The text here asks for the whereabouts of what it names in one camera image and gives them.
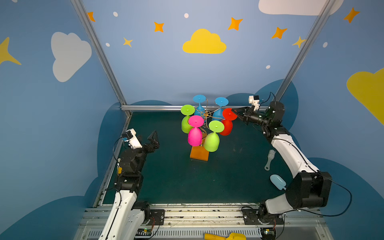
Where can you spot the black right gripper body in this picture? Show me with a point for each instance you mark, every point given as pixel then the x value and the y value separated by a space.
pixel 247 116

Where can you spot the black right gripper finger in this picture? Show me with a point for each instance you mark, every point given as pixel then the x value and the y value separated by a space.
pixel 240 110
pixel 241 115

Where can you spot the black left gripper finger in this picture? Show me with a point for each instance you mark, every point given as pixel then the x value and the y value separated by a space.
pixel 153 145
pixel 153 137

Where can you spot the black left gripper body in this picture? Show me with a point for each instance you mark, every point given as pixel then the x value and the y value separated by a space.
pixel 147 147

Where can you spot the red wine glass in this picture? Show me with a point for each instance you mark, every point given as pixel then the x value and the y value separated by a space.
pixel 229 116

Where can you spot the green wine glass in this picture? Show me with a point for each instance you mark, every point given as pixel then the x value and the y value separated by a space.
pixel 212 140
pixel 187 111

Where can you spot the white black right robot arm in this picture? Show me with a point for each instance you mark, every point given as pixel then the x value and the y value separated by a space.
pixel 310 188

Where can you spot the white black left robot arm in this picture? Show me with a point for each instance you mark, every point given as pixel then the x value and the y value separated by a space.
pixel 127 214

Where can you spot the right blue wine glass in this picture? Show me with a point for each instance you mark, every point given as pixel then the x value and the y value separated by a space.
pixel 218 113

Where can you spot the blue wine glass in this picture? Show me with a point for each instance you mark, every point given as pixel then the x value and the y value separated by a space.
pixel 199 99
pixel 218 113

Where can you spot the pink wine glass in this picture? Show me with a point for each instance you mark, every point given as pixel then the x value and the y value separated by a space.
pixel 195 136

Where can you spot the left blue wine glass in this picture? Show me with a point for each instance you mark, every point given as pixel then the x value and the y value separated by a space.
pixel 199 99

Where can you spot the orange wooden rack base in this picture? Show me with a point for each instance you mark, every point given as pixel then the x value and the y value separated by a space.
pixel 199 153

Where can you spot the white dish brush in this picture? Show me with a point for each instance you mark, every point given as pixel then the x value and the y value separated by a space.
pixel 270 157

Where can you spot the light blue scoop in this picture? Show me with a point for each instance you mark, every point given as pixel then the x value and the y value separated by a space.
pixel 278 182

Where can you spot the aluminium front base rails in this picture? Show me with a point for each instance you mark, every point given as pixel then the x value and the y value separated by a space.
pixel 192 221

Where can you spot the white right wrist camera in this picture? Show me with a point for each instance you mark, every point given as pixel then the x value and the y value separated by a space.
pixel 255 102

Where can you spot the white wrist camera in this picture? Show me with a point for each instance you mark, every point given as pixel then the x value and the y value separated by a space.
pixel 255 102
pixel 130 137

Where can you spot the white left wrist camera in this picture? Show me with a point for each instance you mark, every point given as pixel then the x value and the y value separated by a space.
pixel 130 137

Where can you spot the gold wire glass rack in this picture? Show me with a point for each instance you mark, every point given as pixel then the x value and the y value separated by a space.
pixel 206 116

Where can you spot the aluminium right corner post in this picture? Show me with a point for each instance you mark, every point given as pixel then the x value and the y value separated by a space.
pixel 305 48

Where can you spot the aluminium corner post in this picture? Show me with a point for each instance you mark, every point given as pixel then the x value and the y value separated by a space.
pixel 305 48
pixel 87 24

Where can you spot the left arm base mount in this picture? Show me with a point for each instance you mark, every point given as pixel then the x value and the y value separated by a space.
pixel 152 216

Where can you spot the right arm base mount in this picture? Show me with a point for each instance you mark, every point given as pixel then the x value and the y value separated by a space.
pixel 260 216

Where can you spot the aluminium left corner post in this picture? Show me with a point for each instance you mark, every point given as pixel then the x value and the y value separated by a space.
pixel 87 24

